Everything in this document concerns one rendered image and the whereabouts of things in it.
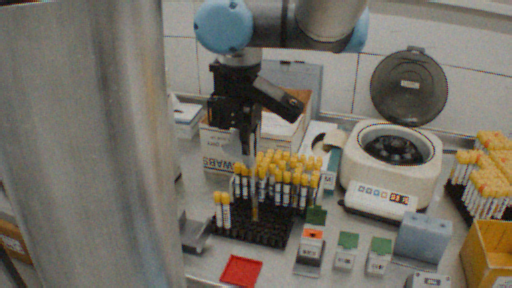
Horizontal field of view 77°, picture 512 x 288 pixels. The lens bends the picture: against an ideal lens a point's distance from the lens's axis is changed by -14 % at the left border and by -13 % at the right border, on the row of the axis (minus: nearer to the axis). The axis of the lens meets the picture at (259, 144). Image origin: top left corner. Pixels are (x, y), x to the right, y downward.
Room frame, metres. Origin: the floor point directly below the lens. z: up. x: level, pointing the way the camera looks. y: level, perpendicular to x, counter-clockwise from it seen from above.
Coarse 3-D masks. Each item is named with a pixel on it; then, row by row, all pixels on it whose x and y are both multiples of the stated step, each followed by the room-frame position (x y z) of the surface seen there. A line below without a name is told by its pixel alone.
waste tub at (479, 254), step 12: (480, 228) 0.49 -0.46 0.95; (492, 228) 0.48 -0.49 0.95; (504, 228) 0.48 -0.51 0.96; (468, 240) 0.48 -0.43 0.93; (480, 240) 0.44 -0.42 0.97; (492, 240) 0.48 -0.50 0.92; (504, 240) 0.47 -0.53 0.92; (468, 252) 0.46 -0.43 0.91; (480, 252) 0.42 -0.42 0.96; (492, 252) 0.48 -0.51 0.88; (504, 252) 0.47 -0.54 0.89; (468, 264) 0.44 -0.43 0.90; (480, 264) 0.40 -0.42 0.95; (492, 264) 0.44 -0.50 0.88; (504, 264) 0.44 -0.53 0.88; (468, 276) 0.42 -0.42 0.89; (480, 276) 0.38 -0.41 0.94; (492, 276) 0.37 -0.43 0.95; (504, 276) 0.36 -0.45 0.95
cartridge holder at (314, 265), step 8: (296, 256) 0.48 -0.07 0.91; (304, 256) 0.48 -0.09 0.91; (320, 256) 0.48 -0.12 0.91; (296, 264) 0.48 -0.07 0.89; (304, 264) 0.47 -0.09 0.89; (312, 264) 0.47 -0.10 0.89; (320, 264) 0.47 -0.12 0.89; (296, 272) 0.46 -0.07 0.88; (304, 272) 0.46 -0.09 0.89; (312, 272) 0.45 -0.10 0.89
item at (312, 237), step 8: (304, 232) 0.50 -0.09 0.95; (312, 232) 0.50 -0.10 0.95; (320, 232) 0.50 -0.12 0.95; (304, 240) 0.49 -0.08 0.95; (312, 240) 0.48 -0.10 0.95; (320, 240) 0.48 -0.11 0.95; (304, 248) 0.48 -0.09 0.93; (312, 248) 0.48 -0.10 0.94; (320, 248) 0.47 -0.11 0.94; (312, 256) 0.48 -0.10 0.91
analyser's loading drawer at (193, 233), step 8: (184, 216) 0.57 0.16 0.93; (184, 224) 0.56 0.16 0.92; (192, 224) 0.56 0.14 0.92; (200, 224) 0.56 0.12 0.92; (208, 224) 0.55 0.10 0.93; (184, 232) 0.54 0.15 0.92; (192, 232) 0.54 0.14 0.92; (200, 232) 0.52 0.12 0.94; (208, 232) 0.54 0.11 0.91; (184, 240) 0.51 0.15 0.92; (192, 240) 0.51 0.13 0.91; (200, 240) 0.51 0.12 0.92; (200, 248) 0.50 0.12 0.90
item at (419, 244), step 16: (400, 224) 0.53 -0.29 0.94; (416, 224) 0.49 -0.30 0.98; (432, 224) 0.49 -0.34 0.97; (448, 224) 0.48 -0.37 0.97; (400, 240) 0.49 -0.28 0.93; (416, 240) 0.48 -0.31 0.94; (432, 240) 0.47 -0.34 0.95; (448, 240) 0.46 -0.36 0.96; (400, 256) 0.49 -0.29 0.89; (416, 256) 0.48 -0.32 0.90; (432, 256) 0.46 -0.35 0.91; (432, 272) 0.45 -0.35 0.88
